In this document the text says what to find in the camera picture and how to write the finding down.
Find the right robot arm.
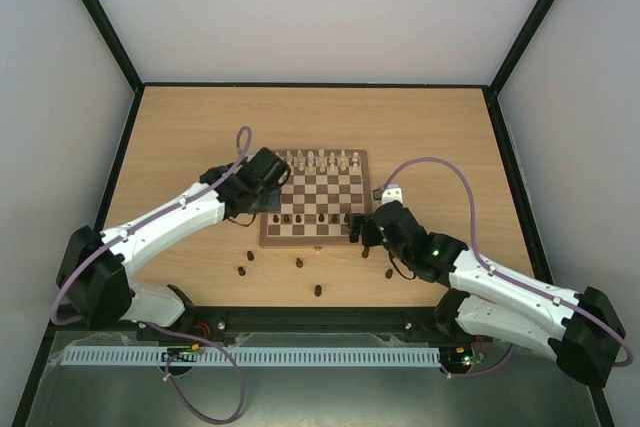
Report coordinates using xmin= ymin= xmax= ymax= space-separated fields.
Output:
xmin=345 ymin=201 xmax=626 ymax=388

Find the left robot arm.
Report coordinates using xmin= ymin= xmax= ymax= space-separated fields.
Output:
xmin=51 ymin=147 xmax=291 ymax=329

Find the wooden chess board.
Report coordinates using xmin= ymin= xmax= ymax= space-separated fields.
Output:
xmin=259 ymin=148 xmax=372 ymax=247

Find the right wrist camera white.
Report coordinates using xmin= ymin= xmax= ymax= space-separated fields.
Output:
xmin=372 ymin=184 xmax=403 ymax=205

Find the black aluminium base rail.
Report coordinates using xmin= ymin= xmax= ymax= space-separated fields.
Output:
xmin=49 ymin=304 xmax=501 ymax=343

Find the black enclosure frame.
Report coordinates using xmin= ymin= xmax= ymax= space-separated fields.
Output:
xmin=0 ymin=0 xmax=640 ymax=427

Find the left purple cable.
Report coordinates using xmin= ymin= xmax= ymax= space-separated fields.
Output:
xmin=50 ymin=126 xmax=249 ymax=423

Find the purple cable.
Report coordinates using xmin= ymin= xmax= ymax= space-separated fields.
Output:
xmin=374 ymin=156 xmax=634 ymax=380
xmin=50 ymin=126 xmax=249 ymax=423

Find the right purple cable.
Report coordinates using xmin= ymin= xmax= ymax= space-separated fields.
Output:
xmin=374 ymin=156 xmax=634 ymax=380

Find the light blue cable duct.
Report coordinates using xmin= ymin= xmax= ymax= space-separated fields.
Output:
xmin=60 ymin=346 xmax=441 ymax=368

